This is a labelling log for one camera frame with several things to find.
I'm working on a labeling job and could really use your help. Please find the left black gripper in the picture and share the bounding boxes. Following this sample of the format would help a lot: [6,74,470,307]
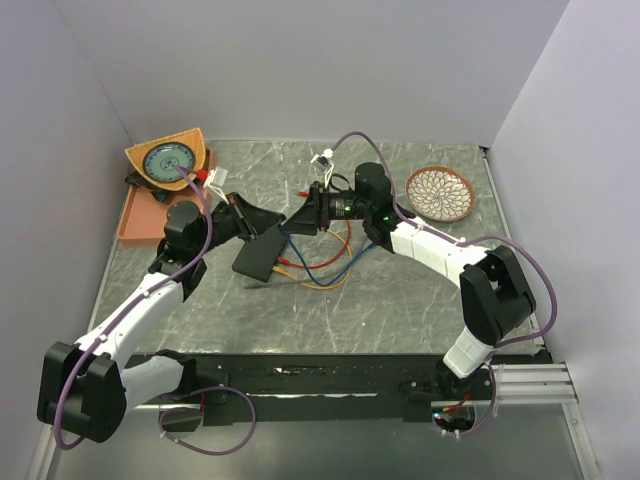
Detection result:
[192,191,286,256]

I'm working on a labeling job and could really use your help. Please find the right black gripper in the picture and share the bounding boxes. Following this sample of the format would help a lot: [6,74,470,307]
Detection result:
[280,181,371,236]

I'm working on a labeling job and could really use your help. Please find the red ethernet cable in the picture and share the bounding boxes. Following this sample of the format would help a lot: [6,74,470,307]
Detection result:
[277,188,352,270]

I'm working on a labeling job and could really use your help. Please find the black network switch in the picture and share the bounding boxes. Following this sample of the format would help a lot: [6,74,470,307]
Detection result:
[231,226,286,283]

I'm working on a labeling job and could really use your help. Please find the blue ethernet cable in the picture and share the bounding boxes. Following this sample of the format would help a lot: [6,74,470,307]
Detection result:
[279,229,379,287]

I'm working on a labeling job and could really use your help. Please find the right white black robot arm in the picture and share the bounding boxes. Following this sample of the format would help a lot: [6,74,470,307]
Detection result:
[281,162,536,399]

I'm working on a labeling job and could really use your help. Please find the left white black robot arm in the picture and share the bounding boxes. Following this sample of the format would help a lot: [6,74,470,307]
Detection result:
[36,193,285,450]

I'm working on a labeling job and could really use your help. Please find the orange woven basket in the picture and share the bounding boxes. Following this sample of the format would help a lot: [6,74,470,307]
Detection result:
[125,128,207,192]

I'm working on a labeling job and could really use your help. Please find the blue green ceramic plate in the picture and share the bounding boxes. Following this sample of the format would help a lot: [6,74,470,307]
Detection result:
[143,142,196,183]

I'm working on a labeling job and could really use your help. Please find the pink plastic tray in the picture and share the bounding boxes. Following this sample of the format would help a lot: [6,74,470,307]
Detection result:
[117,147,215,247]

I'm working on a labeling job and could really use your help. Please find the dark bowl under basket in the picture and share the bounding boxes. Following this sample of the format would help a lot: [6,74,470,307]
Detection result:
[125,168,171,203]

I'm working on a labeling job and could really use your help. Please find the floral patterned ceramic plate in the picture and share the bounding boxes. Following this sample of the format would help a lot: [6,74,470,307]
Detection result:
[405,166,476,223]

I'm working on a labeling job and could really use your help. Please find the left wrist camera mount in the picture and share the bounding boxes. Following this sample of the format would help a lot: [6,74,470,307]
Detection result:
[196,166,229,203]

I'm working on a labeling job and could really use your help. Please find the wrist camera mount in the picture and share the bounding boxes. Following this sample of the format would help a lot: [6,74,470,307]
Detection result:
[196,166,229,203]
[310,148,335,187]

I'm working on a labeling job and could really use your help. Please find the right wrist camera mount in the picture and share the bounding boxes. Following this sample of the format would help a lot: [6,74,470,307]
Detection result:
[310,148,335,187]

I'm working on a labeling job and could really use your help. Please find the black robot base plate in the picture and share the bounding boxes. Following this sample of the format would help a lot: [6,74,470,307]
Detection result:
[134,352,554,427]

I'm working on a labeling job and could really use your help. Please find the aluminium rail frame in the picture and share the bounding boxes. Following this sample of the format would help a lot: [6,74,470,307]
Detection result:
[24,145,601,480]

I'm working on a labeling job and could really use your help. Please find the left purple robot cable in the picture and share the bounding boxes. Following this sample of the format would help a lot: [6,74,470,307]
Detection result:
[53,167,257,455]

